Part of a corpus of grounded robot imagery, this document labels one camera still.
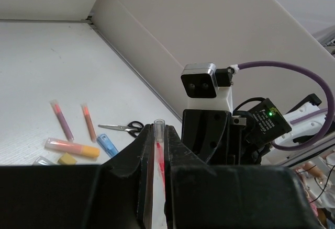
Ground purple marker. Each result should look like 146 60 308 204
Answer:
50 100 74 142

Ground brown orange marker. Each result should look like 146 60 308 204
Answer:
81 104 96 143

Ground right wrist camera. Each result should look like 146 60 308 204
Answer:
181 63 235 112

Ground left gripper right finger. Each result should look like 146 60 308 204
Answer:
164 125 215 228

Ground green highlighter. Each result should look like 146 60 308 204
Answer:
33 156 54 166

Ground red pen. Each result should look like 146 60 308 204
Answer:
153 119 168 229

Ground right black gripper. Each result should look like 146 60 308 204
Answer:
182 109 251 165

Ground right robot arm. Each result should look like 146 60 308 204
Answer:
182 94 327 165

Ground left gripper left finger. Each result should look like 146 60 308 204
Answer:
100 124 154 228

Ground yellow eraser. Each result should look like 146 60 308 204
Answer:
58 153 77 165

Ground blue correction tape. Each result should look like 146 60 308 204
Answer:
97 134 119 158

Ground black handled scissors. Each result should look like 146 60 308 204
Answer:
98 121 144 138

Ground orange highlighter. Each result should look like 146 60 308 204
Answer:
44 138 100 158

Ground aluminium rail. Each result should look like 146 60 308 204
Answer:
85 15 182 122

